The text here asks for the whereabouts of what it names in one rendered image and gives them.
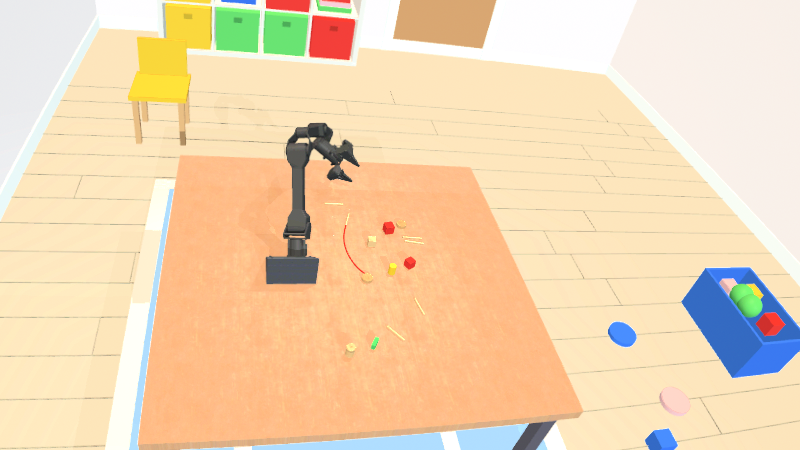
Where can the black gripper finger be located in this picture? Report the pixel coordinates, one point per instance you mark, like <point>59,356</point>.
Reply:
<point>352,160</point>
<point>343,176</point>

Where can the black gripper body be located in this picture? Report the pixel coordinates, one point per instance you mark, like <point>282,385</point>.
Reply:
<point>336,169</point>

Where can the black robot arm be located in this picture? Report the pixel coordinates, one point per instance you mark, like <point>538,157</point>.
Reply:
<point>298,156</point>

